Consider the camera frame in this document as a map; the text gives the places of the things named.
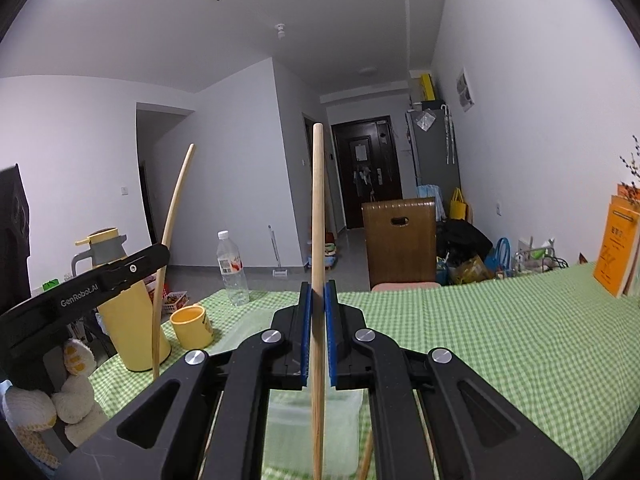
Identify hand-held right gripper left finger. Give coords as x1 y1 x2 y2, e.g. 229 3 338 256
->
55 281 313 480

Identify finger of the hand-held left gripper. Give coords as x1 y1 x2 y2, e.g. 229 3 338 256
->
97 243 171 295

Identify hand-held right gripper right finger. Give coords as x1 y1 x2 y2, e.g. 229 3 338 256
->
324 280 583 480

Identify wooden chopstick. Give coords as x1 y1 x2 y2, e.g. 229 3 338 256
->
309 123 327 480
356 432 375 480
151 143 196 381

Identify clear plastic container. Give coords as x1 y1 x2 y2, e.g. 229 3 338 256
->
216 307 366 480

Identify person's left hand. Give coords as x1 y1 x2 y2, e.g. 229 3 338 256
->
0 338 109 467

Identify red white basket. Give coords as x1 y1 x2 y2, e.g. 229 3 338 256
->
162 289 190 315

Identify yellow thermos jug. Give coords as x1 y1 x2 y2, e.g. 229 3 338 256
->
71 227 173 374

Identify yellow cup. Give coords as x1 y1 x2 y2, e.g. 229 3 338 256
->
169 305 215 350

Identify white mop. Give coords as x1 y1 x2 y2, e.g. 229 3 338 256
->
267 224 289 279

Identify clear water bottle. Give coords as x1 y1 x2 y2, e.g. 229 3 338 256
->
216 230 250 308

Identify pink seat cushion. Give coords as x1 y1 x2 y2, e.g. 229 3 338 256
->
371 281 442 293

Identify wooden chair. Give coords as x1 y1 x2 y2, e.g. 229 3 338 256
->
361 198 438 291

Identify yellow plastic bag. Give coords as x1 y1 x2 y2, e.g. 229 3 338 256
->
447 254 491 286

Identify black bag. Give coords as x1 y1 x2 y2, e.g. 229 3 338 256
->
437 218 494 262

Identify green checked tablecloth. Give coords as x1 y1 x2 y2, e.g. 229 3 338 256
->
92 261 640 480

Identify blue cloth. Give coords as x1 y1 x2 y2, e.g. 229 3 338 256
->
417 184 446 221

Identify dark entrance door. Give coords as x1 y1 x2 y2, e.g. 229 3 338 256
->
332 119 404 229

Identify yellow tote bag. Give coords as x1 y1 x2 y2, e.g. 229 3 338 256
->
449 187 469 221

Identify grey cabinet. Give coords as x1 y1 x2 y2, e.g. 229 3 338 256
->
405 104 462 217

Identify white umbrella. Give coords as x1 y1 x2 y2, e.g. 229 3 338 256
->
439 103 457 165

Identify orange book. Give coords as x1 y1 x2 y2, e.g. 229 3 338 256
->
593 193 640 299

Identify dried flower branches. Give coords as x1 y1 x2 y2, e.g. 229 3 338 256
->
617 142 640 207

